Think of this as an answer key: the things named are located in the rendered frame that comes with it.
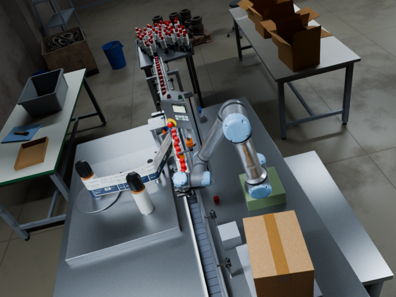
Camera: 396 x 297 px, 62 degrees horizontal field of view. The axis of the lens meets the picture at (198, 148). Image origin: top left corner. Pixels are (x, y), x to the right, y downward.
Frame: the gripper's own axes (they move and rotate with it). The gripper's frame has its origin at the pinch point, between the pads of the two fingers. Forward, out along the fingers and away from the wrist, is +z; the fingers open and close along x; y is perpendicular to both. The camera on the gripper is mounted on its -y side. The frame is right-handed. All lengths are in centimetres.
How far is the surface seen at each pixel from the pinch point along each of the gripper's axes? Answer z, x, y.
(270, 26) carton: 82, -162, -119
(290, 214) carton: -41, 33, -43
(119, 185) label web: 7.9, -19.2, 43.0
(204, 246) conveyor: -12.8, 33.2, -0.1
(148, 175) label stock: 7.2, -20.4, 23.3
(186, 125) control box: -25.9, -30.9, -8.7
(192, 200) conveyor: 3.8, 4.3, 0.2
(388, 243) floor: 72, 61, -129
